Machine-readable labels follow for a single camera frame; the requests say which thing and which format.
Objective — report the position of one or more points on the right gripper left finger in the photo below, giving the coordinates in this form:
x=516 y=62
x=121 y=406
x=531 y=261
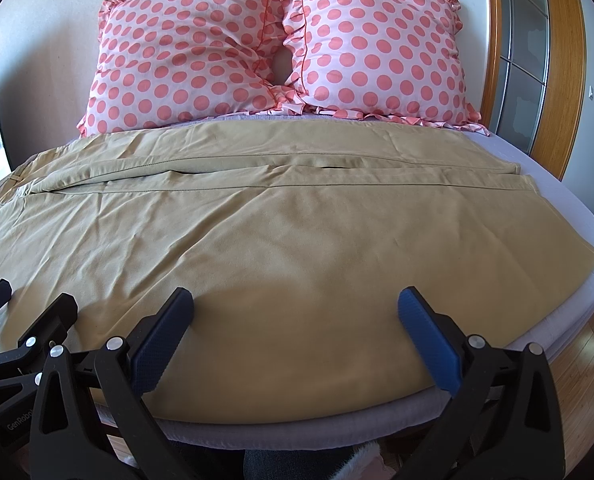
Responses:
x=89 y=419

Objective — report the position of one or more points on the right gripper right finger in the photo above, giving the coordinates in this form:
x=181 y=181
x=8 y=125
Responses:
x=503 y=418

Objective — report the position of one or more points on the khaki pants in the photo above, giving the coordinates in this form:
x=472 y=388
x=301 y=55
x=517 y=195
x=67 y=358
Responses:
x=277 y=259

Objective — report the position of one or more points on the lavender bed sheet mattress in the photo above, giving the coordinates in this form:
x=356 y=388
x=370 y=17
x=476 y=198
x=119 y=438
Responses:
x=557 y=239

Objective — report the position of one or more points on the person's dark jeans legs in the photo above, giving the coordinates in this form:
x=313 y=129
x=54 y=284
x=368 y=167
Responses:
x=334 y=463

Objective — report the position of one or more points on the left pink polka-dot pillow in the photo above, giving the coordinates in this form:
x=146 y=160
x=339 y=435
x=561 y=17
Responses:
x=162 y=62

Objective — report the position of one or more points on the pink polka-dot pillow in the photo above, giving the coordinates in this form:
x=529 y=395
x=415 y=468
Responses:
x=162 y=62
x=393 y=60

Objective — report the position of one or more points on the wooden framed glass door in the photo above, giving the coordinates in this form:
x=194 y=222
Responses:
x=533 y=89

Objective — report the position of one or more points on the right pink polka-dot pillow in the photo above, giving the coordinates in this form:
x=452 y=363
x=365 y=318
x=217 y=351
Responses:
x=393 y=60

